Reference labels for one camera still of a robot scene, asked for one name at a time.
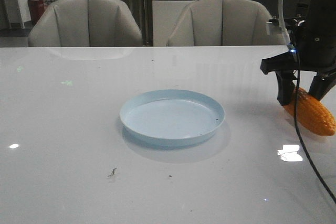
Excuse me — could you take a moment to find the grey upholstered chair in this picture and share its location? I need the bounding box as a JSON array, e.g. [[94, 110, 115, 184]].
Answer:
[[28, 0, 143, 47], [167, 0, 285, 47]]

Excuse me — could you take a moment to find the right grey upholstered chair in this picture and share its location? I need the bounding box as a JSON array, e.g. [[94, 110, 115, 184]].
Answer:
[[167, 0, 285, 47]]

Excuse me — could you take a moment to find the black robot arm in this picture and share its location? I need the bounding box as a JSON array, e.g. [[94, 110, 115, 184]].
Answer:
[[260, 0, 335, 105]]

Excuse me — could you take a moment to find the red bin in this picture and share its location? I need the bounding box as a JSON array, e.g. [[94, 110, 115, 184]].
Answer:
[[28, 0, 45, 25]]

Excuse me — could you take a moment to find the orange plastic corn cob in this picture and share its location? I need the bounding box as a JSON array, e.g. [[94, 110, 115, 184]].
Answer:
[[296, 88, 335, 136]]

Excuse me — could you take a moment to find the left grey upholstered chair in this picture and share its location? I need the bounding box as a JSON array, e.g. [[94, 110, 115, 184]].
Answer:
[[28, 0, 143, 47]]

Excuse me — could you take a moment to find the white hose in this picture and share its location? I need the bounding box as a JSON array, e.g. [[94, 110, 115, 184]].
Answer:
[[278, 0, 292, 48]]

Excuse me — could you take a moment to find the black cable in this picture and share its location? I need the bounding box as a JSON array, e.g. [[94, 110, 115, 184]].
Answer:
[[293, 50, 336, 205]]

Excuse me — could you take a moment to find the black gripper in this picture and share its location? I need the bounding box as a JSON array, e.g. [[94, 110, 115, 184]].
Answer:
[[260, 18, 335, 106]]

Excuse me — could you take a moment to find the light blue round plate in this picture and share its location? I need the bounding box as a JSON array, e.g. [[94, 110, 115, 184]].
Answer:
[[119, 89, 225, 147]]

